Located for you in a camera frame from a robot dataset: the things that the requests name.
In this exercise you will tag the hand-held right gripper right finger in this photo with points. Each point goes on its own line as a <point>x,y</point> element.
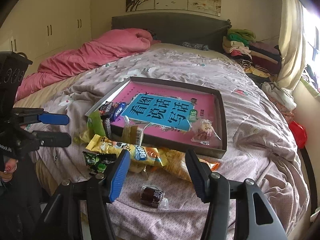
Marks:
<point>197,177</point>

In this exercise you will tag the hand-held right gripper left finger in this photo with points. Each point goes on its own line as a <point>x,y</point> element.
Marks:
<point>120,173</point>

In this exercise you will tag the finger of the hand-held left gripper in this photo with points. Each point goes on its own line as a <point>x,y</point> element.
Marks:
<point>53,119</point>
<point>55,139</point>

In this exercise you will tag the orange bread packet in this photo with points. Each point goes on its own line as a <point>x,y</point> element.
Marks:
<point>175,166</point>

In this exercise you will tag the dark green snack packet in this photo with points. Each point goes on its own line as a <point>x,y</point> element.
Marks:
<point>97,161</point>

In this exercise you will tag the yellow cartoon snack packet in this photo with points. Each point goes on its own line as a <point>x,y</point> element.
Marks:
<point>112,146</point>

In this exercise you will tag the clear cake packet with barcode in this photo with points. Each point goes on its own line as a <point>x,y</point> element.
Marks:
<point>132,133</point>

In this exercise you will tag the green pastry packet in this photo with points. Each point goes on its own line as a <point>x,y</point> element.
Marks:
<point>96,126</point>

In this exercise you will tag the clear pastry packet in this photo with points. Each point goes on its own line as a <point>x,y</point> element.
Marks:
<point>205,132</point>

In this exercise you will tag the shallow grey cardboard box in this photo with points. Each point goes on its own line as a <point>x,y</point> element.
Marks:
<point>221,125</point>

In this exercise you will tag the blue and white biscuit packet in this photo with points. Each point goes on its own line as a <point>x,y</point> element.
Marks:
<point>121,110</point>

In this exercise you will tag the person's left hand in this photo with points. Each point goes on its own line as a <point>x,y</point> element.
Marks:
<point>8,172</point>

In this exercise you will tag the dark brown wrapped candy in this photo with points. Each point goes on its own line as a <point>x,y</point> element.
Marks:
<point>151,195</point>

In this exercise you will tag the black snack packet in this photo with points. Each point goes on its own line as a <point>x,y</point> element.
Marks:
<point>107,127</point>

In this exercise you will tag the pink duvet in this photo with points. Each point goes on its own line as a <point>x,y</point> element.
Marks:
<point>82,55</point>

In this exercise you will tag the cream wardrobe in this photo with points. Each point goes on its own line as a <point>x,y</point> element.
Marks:
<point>50,17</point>

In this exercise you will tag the lilac printed blanket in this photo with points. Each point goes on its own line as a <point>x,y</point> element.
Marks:
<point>250,120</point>

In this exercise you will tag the pink and blue book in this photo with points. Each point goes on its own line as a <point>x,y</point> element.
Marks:
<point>170,97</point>

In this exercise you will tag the red plastic bag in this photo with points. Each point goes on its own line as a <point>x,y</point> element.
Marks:
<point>297,133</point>

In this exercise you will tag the white crumpled cloth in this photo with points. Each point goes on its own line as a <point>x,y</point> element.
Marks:
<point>280,93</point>

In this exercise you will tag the dark patterned pillow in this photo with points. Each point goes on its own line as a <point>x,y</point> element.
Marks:
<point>153,36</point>
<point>195,46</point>

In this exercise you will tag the stack of folded clothes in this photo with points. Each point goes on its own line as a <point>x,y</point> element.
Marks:
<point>250,50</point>

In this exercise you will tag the green windowsill cloth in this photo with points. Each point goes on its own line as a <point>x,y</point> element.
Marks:
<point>310,86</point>

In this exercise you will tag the grey bed headboard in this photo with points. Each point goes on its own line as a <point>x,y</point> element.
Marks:
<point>175,30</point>

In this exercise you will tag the colourful clothes pile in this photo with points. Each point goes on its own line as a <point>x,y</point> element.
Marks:
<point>311,73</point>

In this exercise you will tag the cream curtain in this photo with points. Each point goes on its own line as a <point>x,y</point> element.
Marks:
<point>290,42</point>

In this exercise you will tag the window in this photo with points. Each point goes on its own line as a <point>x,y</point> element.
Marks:
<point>311,30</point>

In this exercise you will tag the dark bed frame rail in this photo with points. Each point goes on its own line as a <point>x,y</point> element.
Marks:
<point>306,170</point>

